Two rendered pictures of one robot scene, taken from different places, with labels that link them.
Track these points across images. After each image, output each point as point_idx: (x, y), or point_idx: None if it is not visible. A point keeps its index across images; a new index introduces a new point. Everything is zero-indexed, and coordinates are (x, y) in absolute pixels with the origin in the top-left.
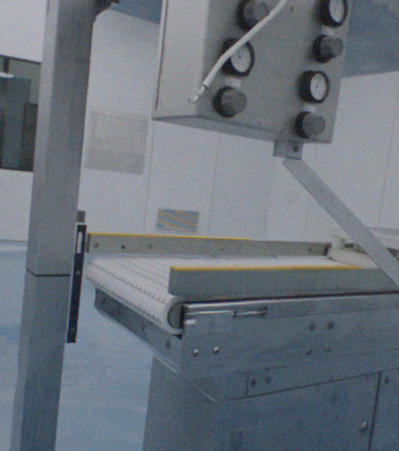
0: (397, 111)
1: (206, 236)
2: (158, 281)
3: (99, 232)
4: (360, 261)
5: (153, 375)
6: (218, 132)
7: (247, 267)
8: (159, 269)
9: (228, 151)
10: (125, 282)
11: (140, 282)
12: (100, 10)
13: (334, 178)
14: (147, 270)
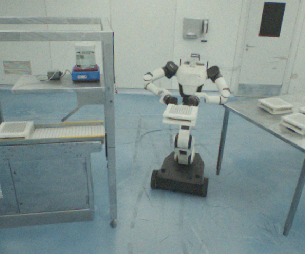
0: None
1: (72, 136)
2: (100, 129)
3: (102, 135)
4: (30, 135)
5: (90, 159)
6: (91, 105)
7: (90, 121)
8: (94, 133)
9: None
10: (103, 132)
11: (102, 130)
12: (102, 92)
13: None
14: (98, 133)
